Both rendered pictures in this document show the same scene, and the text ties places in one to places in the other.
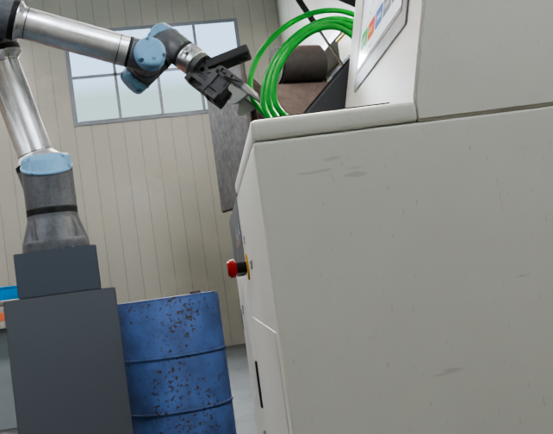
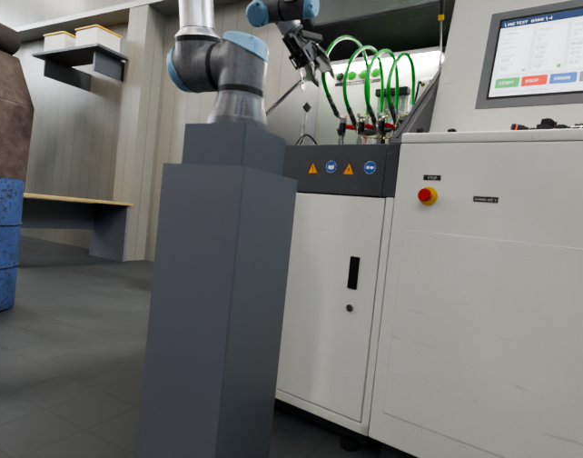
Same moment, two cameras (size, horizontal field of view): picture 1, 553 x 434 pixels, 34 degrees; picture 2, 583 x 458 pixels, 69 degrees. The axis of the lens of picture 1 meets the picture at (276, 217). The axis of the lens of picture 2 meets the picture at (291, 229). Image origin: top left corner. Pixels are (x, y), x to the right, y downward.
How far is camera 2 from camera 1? 1.78 m
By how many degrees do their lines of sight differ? 50
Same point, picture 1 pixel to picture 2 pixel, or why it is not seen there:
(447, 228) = not seen: outside the picture
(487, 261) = not seen: outside the picture
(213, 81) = (308, 48)
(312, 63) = (10, 40)
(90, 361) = (277, 238)
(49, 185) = (263, 71)
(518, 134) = not seen: outside the picture
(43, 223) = (255, 103)
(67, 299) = (276, 180)
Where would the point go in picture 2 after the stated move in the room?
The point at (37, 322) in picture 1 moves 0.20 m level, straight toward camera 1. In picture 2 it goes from (259, 194) to (343, 201)
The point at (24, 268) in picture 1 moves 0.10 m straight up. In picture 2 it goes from (250, 139) to (254, 94)
